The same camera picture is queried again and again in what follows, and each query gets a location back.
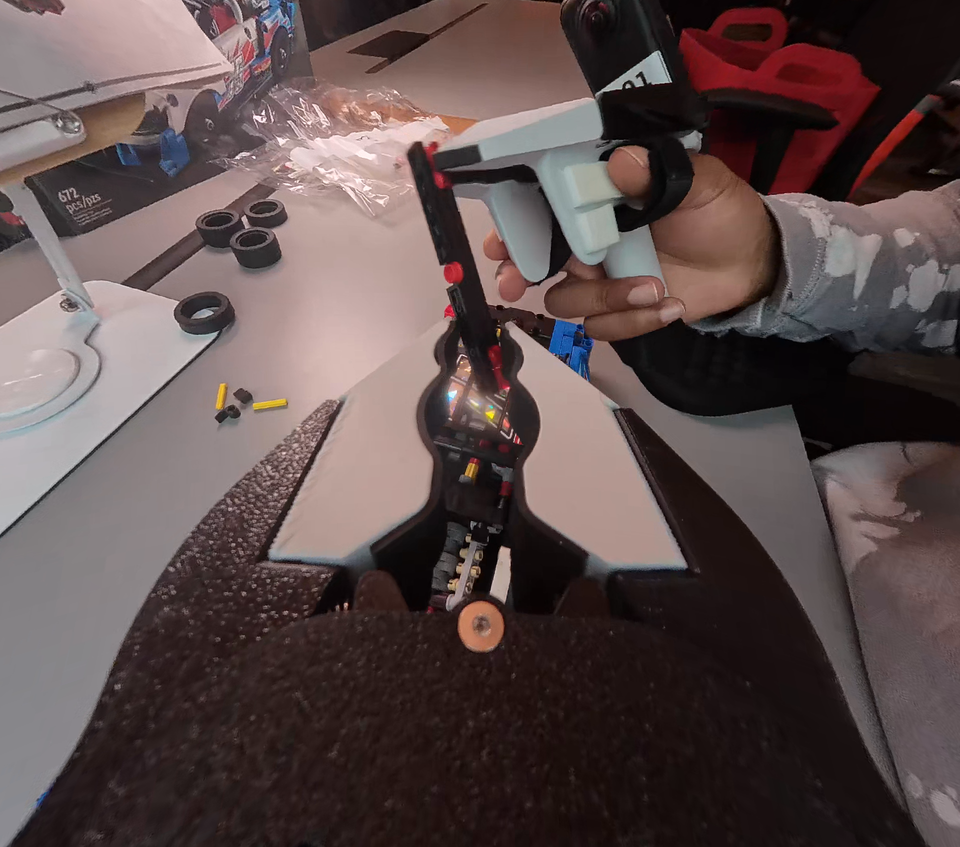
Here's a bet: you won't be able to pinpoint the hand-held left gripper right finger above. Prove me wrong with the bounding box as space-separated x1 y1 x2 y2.
501 325 690 577

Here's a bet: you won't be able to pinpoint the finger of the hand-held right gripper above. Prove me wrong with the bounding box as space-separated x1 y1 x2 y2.
433 99 603 186

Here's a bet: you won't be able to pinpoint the black brick beam red pins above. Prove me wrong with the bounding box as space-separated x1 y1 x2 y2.
407 140 513 398

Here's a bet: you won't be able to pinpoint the white desk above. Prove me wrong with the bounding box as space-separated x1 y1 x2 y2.
0 0 901 847

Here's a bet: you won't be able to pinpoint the person's right hand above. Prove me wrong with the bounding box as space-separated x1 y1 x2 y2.
482 144 779 343

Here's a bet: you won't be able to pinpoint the white booklet stand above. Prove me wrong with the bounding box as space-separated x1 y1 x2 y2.
0 78 235 538

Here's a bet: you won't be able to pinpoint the white instruction booklet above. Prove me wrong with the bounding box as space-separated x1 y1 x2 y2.
0 0 235 115

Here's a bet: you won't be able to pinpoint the red brick toy car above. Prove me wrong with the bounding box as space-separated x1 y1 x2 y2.
423 303 597 617

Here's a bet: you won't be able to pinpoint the black wrist rest cushion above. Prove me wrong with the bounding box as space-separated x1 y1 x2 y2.
613 328 960 449

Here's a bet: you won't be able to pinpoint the clear plastic bag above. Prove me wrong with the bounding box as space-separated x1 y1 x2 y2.
213 74 483 220

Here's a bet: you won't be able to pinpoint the person's right forearm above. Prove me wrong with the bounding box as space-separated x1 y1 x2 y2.
750 178 960 357

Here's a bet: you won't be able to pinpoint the black office chair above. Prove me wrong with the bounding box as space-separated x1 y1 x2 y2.
701 0 960 203

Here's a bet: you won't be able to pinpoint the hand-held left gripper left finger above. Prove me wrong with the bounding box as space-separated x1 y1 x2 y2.
267 320 460 569

